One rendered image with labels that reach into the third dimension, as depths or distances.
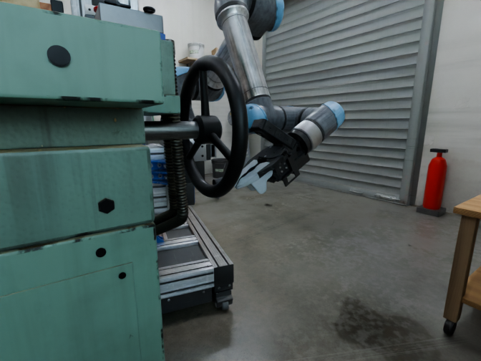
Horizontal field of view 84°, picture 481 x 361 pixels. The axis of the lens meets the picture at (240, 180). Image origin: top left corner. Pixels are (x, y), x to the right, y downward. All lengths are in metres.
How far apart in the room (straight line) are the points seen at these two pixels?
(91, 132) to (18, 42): 0.11
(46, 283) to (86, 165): 0.12
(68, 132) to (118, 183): 0.07
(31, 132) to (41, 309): 0.17
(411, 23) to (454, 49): 0.46
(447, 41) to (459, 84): 0.39
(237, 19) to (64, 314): 0.75
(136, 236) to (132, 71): 0.18
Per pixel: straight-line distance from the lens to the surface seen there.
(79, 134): 0.32
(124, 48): 0.25
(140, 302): 0.37
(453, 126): 3.08
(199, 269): 1.18
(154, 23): 0.53
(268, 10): 0.97
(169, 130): 0.53
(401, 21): 3.36
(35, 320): 0.35
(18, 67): 0.24
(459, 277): 1.34
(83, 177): 0.30
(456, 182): 3.10
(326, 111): 0.74
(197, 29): 4.52
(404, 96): 3.19
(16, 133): 0.32
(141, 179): 0.31
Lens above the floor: 0.82
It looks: 12 degrees down
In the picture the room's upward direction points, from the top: straight up
